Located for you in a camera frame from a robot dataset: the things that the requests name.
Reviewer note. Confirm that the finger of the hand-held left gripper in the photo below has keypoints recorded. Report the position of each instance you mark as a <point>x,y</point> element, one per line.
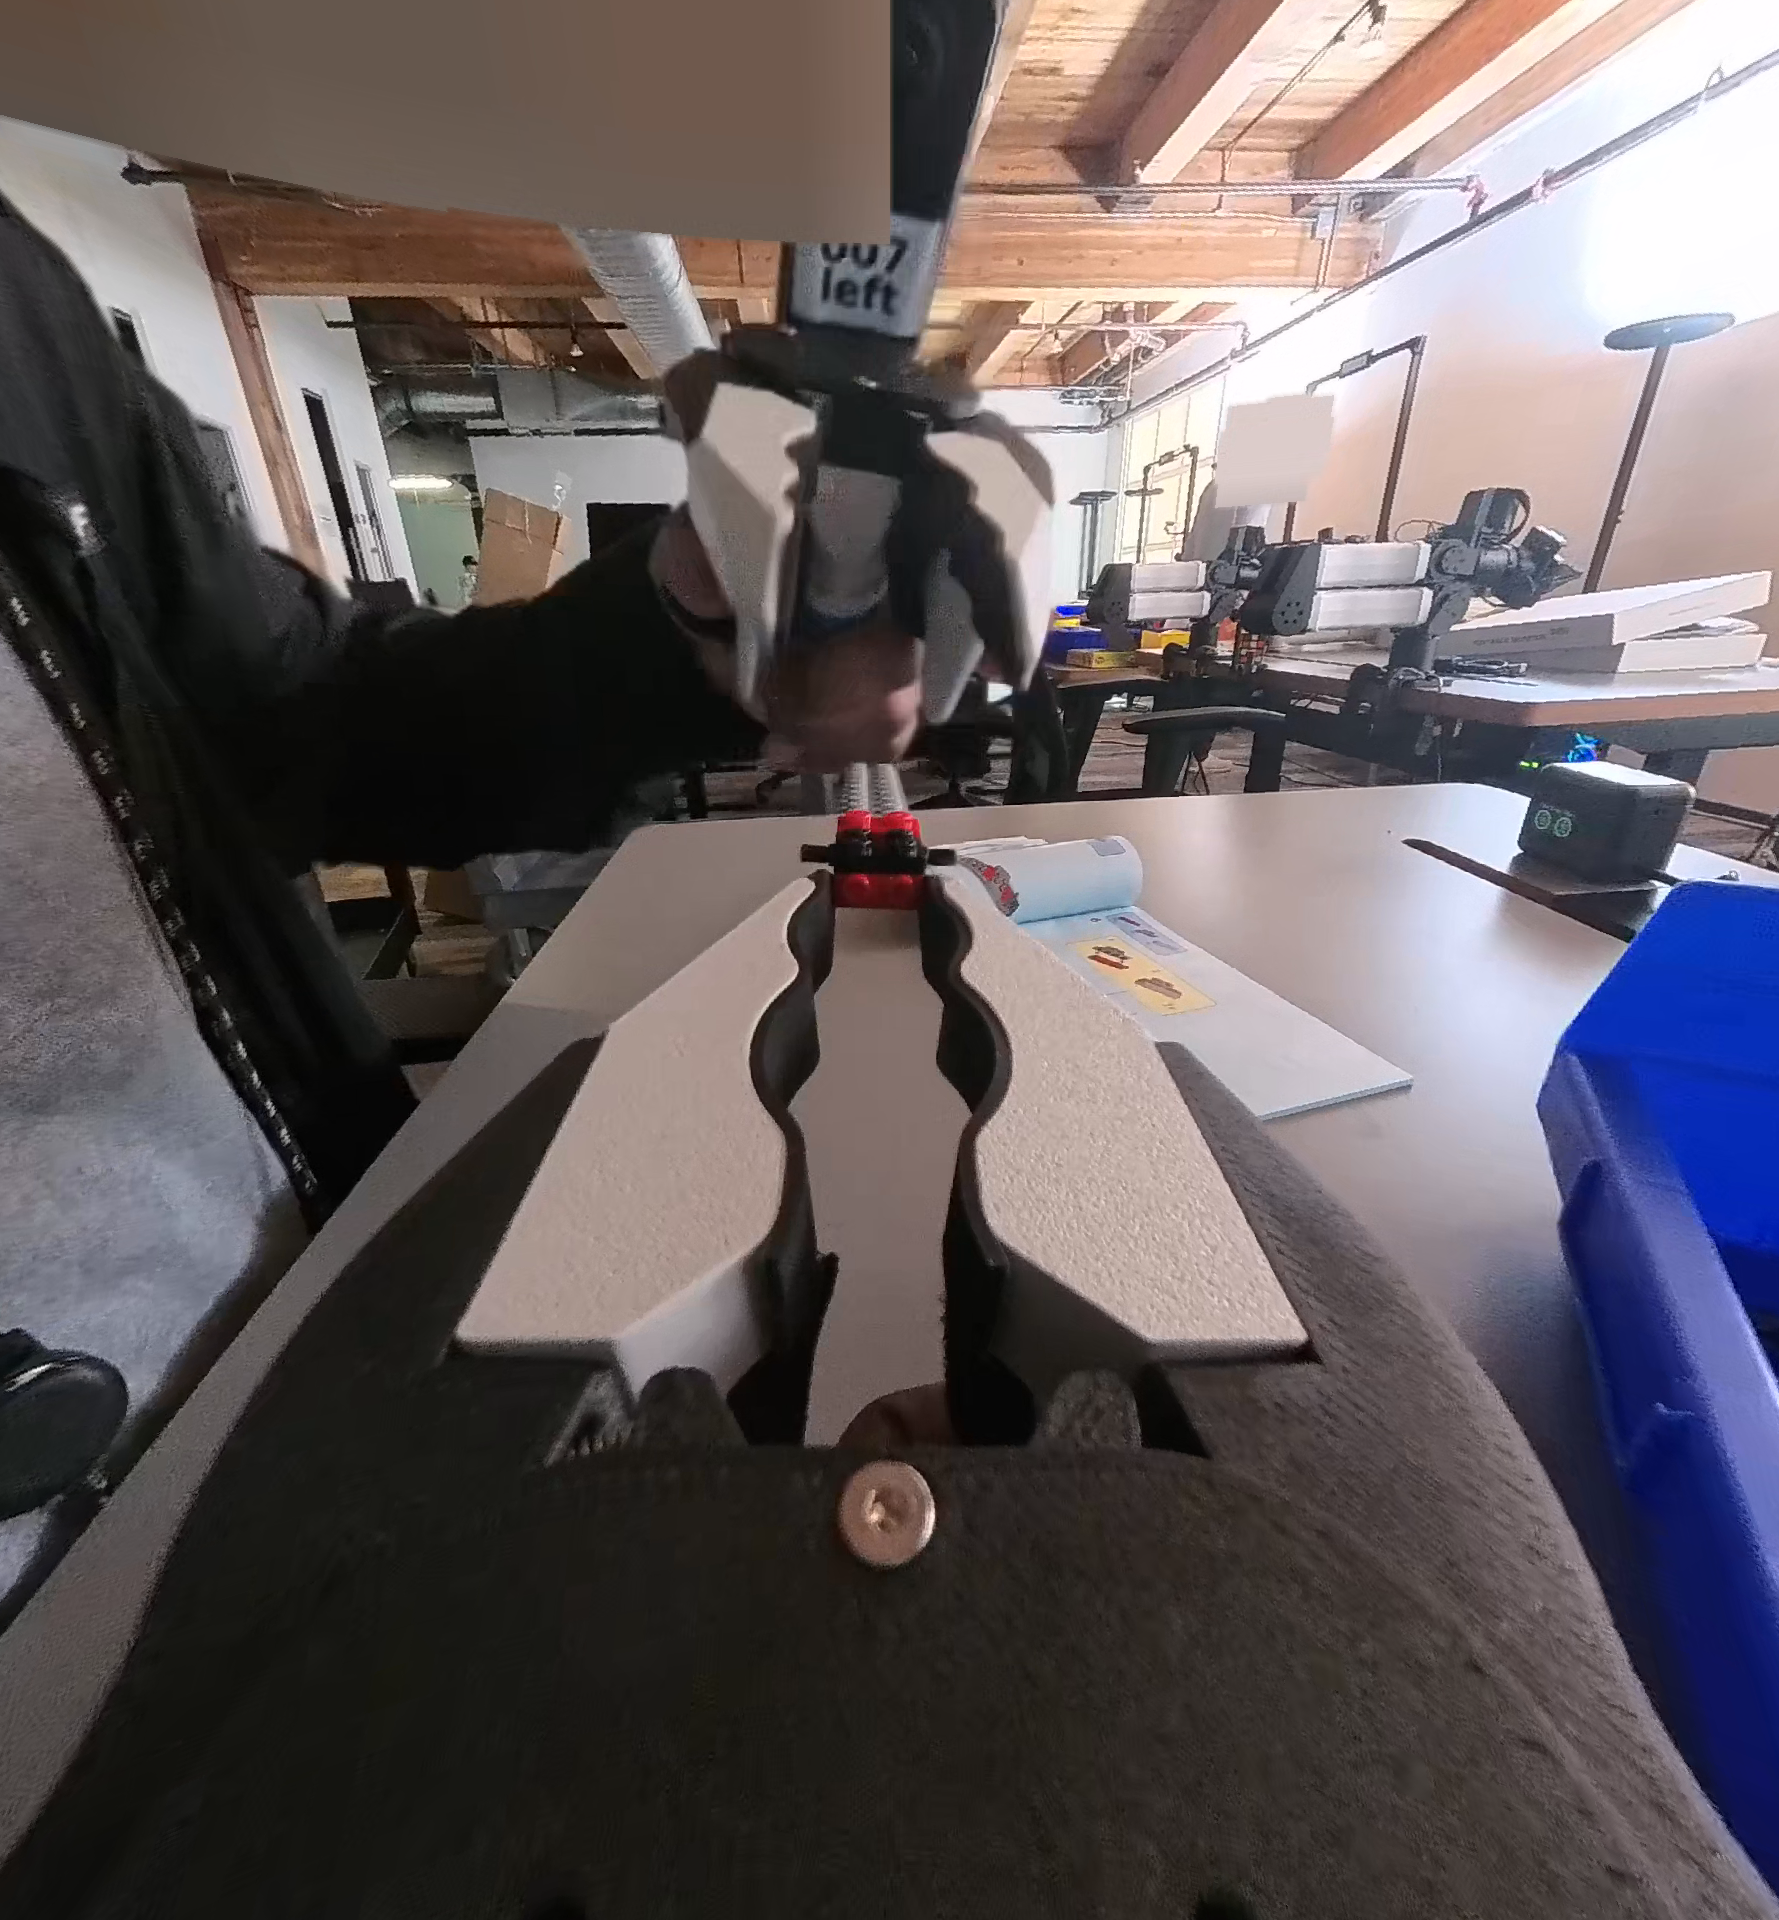
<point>1001,466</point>
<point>746,511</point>

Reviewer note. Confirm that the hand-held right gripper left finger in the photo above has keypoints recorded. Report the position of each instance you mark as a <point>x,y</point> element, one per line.
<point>634,1186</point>

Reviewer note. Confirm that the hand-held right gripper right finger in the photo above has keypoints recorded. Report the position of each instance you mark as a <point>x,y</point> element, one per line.
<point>1128,1200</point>

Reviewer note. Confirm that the small red toy brick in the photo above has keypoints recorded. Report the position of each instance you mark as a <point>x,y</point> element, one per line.
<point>873,887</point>

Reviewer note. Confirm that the blue plastic storage bin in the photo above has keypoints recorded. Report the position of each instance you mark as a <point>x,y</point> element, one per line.
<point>1699,1200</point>

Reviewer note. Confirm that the person's left forearm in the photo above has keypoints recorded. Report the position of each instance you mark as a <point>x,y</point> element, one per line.
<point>529,705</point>

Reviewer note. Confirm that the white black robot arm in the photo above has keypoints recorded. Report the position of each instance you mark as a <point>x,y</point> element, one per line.
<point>1369,585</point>
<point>1166,592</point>

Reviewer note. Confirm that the grey desk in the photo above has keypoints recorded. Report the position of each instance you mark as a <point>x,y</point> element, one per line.
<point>1279,886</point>

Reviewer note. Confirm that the person's left hand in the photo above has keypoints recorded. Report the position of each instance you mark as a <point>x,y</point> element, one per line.
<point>844,705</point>

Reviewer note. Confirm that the brick instruction booklet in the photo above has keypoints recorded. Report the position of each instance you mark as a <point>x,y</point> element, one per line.
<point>1250,1035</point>

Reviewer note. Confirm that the brown cardboard box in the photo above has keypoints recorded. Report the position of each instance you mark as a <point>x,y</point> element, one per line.
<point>521,547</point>

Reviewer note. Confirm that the black office chair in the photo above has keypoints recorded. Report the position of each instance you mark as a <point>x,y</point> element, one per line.
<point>979,750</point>
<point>1205,735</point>

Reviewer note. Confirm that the black device with green lights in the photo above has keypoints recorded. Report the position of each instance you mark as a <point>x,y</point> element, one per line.
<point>1609,825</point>

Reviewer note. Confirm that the person's grey sweatshirt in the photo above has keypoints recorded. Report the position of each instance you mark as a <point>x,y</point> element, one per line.
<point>49,976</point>

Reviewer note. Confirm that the long wooden table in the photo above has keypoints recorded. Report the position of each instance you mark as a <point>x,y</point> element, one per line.
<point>1579,698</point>

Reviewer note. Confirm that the white flat box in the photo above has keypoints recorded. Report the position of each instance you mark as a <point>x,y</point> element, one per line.
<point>1684,655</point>
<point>1609,608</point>

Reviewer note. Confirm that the person's black jacket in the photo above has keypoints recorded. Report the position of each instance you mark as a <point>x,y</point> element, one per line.
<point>109,450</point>

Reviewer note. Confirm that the black floor lamp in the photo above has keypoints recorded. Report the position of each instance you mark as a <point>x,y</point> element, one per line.
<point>1670,330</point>

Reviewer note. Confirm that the silver ventilation duct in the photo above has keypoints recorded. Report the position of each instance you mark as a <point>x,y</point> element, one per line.
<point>649,301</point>

